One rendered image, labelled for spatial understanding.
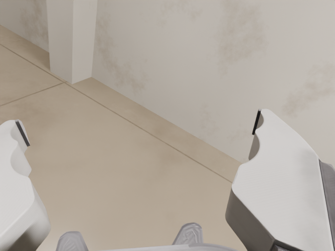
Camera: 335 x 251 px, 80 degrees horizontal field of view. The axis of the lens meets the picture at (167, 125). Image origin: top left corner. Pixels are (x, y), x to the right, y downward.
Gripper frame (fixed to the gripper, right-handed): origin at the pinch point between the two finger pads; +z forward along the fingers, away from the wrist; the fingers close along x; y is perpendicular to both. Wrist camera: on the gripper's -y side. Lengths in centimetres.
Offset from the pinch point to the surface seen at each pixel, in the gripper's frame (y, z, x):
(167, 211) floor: 118, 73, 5
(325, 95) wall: 55, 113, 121
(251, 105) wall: 72, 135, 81
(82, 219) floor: 103, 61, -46
